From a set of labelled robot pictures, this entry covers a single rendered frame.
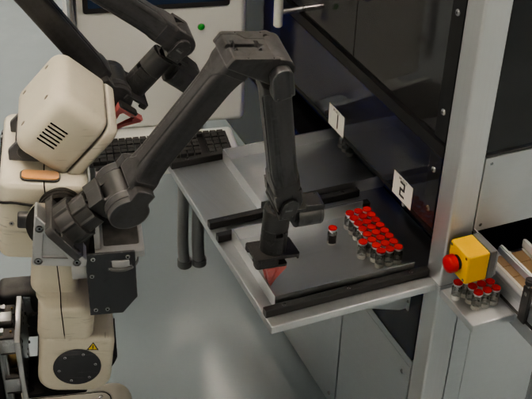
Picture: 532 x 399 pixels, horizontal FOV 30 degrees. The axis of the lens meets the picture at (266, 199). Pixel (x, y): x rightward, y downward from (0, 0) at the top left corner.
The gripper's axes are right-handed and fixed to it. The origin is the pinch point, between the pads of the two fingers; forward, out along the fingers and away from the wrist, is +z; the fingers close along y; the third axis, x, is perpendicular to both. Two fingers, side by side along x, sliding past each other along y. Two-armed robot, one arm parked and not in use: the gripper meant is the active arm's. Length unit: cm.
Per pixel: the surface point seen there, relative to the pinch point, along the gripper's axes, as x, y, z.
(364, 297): -8.9, 19.4, 1.3
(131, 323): 97, -2, 92
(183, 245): 97, 15, 62
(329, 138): 55, 40, 0
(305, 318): -10.9, 4.6, 2.5
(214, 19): 87, 16, -23
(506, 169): -11, 47, -29
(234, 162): 52, 11, 2
